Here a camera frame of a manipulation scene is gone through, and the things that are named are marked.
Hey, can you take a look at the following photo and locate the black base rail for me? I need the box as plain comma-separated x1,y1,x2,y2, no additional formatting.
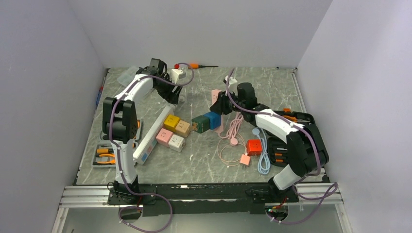
107,183,299,216

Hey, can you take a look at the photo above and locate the black tool case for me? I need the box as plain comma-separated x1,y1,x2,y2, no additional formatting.
265,108,329,168

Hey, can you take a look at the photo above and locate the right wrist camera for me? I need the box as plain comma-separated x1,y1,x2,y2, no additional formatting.
224,76,238,89

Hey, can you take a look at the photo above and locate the purple cable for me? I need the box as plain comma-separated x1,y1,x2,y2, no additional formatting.
108,62,195,233
225,67,339,226

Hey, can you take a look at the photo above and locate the white cube socket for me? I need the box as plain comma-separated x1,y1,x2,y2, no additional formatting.
168,134,186,152

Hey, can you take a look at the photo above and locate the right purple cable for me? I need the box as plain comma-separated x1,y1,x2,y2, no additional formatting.
225,67,339,226

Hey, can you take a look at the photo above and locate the blue cube socket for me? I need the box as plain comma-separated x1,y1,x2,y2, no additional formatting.
204,111,222,130

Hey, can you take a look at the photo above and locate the red cube socket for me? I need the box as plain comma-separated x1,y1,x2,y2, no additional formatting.
246,139,263,156

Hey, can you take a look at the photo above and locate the orange handled screwdriver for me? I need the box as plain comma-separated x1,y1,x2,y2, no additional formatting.
189,63,218,69

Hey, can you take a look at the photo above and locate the clear plastic screw box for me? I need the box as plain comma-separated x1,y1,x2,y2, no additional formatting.
117,66,140,87

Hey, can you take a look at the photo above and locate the pink cube socket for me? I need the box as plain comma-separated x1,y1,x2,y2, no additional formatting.
156,128,174,147

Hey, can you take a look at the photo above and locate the yellow cube socket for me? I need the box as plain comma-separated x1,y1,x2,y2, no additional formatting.
163,114,180,133

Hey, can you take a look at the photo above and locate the green cube socket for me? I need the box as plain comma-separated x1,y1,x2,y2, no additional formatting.
191,115,210,133

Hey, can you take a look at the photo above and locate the grey tool tray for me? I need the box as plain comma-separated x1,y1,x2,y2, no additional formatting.
91,119,142,168

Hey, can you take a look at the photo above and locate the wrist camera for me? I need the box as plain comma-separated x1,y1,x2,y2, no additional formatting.
169,64,186,83
224,76,238,89

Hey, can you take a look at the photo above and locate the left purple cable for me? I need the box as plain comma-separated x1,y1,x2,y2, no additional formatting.
108,62,195,233

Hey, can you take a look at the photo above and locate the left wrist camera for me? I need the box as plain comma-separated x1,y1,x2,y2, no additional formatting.
169,64,186,83

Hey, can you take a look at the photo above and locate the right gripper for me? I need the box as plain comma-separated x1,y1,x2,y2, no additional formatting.
210,89,246,115

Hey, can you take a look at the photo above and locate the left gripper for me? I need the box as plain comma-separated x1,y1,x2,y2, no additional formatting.
154,75,183,105

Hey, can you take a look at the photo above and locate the white power strip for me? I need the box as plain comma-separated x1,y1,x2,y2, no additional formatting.
133,104,175,165

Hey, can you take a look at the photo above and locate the beige cube socket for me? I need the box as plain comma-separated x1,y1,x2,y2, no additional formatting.
175,120,192,138

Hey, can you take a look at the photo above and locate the pink power strip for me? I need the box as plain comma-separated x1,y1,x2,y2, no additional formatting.
211,89,225,134

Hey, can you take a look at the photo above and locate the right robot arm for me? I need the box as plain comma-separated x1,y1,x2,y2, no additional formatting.
210,83,329,201

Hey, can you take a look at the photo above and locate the pink charger plug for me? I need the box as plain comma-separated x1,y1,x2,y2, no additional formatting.
239,153,251,166

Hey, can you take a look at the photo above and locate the light blue cable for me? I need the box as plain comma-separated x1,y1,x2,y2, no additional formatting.
251,127,272,176

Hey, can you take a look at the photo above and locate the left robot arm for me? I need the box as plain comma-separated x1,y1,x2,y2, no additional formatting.
102,58,182,204

